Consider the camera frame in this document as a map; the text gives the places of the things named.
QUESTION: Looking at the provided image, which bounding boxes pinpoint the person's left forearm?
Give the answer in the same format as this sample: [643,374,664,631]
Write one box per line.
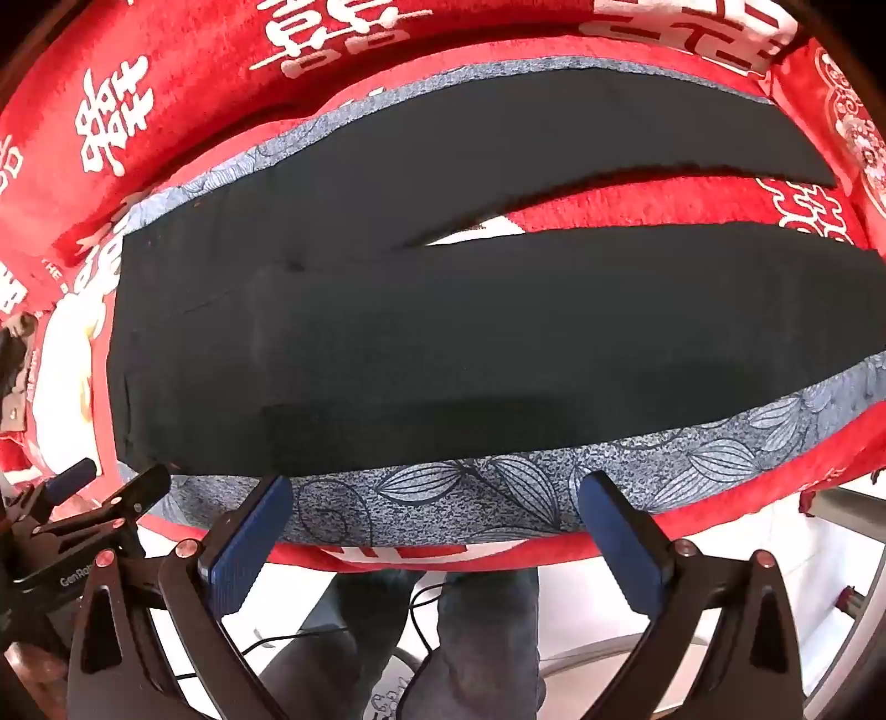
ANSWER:
[0,644,66,711]

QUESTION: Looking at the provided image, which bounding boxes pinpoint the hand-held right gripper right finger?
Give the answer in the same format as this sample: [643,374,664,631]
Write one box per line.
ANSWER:
[578,471,807,720]

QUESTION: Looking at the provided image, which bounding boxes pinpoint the person's right leg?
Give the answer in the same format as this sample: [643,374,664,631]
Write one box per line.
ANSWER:
[408,568,544,720]

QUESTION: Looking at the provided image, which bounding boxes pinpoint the red printed folded quilt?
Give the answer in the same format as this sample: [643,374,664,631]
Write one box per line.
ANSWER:
[0,0,804,278]

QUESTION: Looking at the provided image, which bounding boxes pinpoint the black pants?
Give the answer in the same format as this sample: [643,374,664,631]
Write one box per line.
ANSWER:
[107,67,886,479]

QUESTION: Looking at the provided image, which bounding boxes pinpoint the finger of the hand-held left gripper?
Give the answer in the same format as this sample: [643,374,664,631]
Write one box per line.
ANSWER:
[42,464,173,555]
[14,457,98,517]

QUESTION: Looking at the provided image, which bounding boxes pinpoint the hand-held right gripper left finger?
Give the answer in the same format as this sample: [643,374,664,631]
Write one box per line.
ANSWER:
[67,474,295,720]

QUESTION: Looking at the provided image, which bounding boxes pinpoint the red ornamental pillow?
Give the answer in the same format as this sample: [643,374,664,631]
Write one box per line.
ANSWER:
[768,42,886,243]

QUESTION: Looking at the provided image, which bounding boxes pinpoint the red printed blanket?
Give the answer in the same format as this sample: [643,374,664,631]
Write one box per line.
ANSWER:
[0,166,886,575]

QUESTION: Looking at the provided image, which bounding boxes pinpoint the grey metal frame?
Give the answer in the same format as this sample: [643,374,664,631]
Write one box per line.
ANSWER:
[796,477,886,624]

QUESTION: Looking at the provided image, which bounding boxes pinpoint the grey floral cloth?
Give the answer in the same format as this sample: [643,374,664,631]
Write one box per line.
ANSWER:
[121,55,886,548]

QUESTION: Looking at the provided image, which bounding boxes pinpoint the brown wooden object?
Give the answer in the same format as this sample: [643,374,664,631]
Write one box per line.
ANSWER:
[0,311,39,444]

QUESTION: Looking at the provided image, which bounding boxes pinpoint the black cable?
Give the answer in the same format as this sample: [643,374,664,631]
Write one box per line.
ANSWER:
[239,580,451,669]

